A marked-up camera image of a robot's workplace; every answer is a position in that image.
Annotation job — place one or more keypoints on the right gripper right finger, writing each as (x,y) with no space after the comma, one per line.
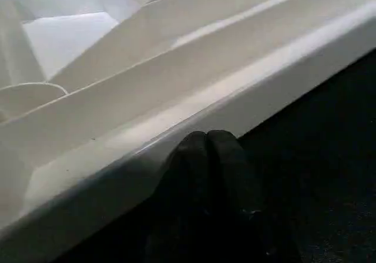
(243,210)

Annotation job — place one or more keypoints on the white plastic table top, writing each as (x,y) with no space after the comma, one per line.
(117,84)

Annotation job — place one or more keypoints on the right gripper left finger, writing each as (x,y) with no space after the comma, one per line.
(182,204)

